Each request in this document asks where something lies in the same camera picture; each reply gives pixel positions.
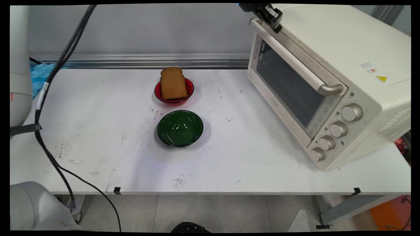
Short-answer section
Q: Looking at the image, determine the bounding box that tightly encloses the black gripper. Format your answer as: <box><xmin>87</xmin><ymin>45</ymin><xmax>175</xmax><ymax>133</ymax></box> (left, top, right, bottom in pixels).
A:
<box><xmin>238</xmin><ymin>3</ymin><xmax>283</xmax><ymax>33</ymax></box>

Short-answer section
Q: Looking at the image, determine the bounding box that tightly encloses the toaster oven glass door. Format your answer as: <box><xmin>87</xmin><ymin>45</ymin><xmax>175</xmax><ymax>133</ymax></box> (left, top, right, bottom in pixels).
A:
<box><xmin>247</xmin><ymin>16</ymin><xmax>349</xmax><ymax>148</ymax></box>

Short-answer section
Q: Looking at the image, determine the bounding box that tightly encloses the cream toaster oven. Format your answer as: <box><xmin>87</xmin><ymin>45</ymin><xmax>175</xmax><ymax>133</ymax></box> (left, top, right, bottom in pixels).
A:
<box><xmin>247</xmin><ymin>4</ymin><xmax>411</xmax><ymax>171</ymax></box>

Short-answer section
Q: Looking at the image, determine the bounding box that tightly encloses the red bowl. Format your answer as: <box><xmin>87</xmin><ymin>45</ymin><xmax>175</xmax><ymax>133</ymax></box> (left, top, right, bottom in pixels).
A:
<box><xmin>154</xmin><ymin>77</ymin><xmax>195</xmax><ymax>107</ymax></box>

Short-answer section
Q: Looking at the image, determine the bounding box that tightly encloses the brown toast slice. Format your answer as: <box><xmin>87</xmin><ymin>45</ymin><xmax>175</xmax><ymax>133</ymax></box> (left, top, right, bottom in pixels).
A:
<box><xmin>160</xmin><ymin>67</ymin><xmax>189</xmax><ymax>100</ymax></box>

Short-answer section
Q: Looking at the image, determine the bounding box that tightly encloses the large silver oven knob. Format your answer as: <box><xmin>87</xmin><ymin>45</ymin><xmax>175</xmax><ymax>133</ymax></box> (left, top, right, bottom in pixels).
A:
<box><xmin>341</xmin><ymin>103</ymin><xmax>364</xmax><ymax>123</ymax></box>

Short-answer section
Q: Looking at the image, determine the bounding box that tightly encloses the green bowl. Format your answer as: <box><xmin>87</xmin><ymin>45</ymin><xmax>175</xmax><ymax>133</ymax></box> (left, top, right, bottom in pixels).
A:
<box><xmin>157</xmin><ymin>110</ymin><xmax>204</xmax><ymax>148</ymax></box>

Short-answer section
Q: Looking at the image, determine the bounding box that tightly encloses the red object behind oven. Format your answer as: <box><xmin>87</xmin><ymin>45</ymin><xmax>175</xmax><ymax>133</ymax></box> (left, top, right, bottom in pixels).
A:
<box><xmin>394</xmin><ymin>137</ymin><xmax>409</xmax><ymax>158</ymax></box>

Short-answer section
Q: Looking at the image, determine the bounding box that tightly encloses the grey table leg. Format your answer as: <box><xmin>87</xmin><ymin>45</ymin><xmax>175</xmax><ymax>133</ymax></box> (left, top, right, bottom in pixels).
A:
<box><xmin>316</xmin><ymin>195</ymin><xmax>396</xmax><ymax>229</ymax></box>

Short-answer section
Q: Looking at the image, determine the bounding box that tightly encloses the black round floor object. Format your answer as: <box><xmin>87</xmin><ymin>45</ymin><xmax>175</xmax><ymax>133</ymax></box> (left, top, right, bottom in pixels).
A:
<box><xmin>170</xmin><ymin>222</ymin><xmax>211</xmax><ymax>233</ymax></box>

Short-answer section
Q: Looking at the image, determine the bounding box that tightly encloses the orange floor mat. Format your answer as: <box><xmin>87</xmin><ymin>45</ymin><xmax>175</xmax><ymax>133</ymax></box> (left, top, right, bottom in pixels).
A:
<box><xmin>369</xmin><ymin>196</ymin><xmax>411</xmax><ymax>232</ymax></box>

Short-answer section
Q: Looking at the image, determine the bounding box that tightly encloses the blue bubble wrap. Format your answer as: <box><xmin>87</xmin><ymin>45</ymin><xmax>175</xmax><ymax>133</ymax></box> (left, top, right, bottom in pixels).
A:
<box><xmin>30</xmin><ymin>63</ymin><xmax>59</xmax><ymax>99</ymax></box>

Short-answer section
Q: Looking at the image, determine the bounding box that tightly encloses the aluminium rail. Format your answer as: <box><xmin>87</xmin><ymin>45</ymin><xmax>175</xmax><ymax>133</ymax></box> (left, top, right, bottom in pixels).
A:
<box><xmin>29</xmin><ymin>53</ymin><xmax>252</xmax><ymax>69</ymax></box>

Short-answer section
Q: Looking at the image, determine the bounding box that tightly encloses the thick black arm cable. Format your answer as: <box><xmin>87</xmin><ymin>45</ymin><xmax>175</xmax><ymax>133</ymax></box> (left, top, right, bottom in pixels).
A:
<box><xmin>34</xmin><ymin>5</ymin><xmax>97</xmax><ymax>224</ymax></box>

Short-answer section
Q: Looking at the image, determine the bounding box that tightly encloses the thin black floor cable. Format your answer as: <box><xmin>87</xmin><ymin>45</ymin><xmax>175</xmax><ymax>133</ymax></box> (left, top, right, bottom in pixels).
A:
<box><xmin>58</xmin><ymin>166</ymin><xmax>122</xmax><ymax>232</ymax></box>

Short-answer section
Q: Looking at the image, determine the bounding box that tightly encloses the grey cable strap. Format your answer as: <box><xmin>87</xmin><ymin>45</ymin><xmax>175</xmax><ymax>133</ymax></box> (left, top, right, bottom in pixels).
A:
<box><xmin>10</xmin><ymin>123</ymin><xmax>42</xmax><ymax>136</ymax></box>

